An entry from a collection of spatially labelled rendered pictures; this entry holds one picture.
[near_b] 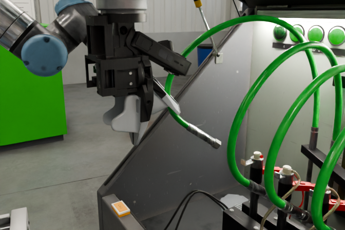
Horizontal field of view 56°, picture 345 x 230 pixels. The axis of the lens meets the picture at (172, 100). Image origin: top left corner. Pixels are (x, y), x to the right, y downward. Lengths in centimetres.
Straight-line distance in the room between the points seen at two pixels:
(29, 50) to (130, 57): 21
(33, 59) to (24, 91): 313
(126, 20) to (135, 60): 6
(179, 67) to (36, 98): 331
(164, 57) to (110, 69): 9
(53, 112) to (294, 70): 316
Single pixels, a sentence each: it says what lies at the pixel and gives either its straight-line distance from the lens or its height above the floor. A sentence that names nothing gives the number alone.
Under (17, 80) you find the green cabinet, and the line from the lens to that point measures 373.
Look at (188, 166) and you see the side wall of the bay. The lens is 106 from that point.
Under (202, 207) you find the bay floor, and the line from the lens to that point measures 111.
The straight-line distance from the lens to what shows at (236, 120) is 56.
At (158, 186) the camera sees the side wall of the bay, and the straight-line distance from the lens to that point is 103.
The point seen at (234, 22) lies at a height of 142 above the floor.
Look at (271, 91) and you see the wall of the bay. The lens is 107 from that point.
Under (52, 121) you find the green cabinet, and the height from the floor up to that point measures 25.
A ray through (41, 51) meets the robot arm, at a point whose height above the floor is 137.
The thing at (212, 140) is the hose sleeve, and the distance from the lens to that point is 79.
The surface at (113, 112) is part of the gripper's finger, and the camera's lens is 54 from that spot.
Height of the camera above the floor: 144
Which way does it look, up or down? 15 degrees down
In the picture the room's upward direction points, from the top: straight up
